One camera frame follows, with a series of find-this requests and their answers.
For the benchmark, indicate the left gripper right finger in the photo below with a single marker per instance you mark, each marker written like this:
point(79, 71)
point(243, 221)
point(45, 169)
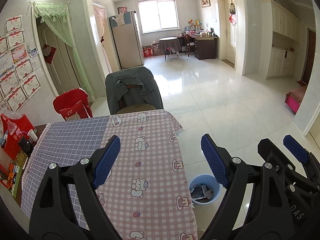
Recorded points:
point(269, 215)

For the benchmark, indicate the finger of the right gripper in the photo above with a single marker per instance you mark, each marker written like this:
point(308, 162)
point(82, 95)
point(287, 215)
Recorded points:
point(307, 159)

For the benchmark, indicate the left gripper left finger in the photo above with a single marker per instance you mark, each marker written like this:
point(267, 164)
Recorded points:
point(53, 216)

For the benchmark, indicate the blue plastic trash bin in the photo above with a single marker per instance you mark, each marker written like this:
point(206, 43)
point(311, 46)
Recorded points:
point(204, 189)

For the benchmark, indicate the pink bed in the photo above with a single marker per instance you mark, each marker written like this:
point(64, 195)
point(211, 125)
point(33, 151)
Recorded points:
point(295, 97)

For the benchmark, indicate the white slipper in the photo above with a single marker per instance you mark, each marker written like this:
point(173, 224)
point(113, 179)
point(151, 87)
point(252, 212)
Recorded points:
point(200, 233)

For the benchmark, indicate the pink checkered tablecloth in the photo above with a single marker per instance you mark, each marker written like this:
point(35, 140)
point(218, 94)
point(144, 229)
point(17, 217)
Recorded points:
point(146, 193)

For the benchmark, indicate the red gift bag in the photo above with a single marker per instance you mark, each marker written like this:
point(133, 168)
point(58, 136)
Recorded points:
point(16, 126)

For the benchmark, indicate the red plastic chair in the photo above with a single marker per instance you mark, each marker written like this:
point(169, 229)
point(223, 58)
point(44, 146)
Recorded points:
point(73, 105)

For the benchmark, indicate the dark wooden desk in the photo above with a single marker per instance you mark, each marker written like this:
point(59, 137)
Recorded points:
point(205, 47)

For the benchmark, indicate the chair with grey jacket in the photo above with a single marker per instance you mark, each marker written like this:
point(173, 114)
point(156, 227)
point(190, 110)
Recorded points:
point(132, 87)

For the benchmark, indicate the wooden desk chair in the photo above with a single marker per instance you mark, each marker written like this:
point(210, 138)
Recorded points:
point(189, 44)

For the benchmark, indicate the round table dark cloth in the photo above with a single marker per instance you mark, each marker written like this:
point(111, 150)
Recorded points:
point(169, 46)

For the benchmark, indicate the red cardboard box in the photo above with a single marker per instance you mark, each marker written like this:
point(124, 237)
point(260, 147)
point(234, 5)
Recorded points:
point(148, 51)

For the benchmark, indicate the beige refrigerator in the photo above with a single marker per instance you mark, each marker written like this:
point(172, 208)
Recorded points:
point(126, 37)

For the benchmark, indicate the green door curtain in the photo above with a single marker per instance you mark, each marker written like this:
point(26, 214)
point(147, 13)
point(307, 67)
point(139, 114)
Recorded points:
point(57, 17)

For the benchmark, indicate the white wall cabinet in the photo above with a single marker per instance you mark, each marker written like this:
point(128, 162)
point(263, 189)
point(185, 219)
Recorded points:
point(279, 41)

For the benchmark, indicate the framed wall picture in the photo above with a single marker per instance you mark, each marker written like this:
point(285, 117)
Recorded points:
point(205, 3)

